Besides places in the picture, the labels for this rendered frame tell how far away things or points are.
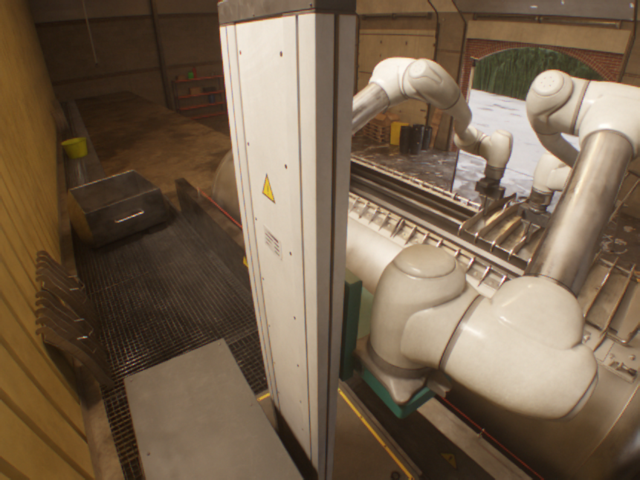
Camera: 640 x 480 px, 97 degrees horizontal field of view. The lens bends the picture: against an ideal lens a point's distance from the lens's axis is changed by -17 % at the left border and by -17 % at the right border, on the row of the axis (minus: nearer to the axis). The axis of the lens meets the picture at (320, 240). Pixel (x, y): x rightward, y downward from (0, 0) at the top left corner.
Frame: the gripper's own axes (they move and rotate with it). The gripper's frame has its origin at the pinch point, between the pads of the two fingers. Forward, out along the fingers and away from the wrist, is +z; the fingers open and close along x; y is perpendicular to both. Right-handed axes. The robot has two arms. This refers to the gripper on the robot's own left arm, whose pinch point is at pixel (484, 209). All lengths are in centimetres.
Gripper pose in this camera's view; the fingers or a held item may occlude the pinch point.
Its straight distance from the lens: 172.8
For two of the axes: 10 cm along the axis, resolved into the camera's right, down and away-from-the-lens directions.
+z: 0.0, 8.4, 5.4
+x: -6.2, -4.2, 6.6
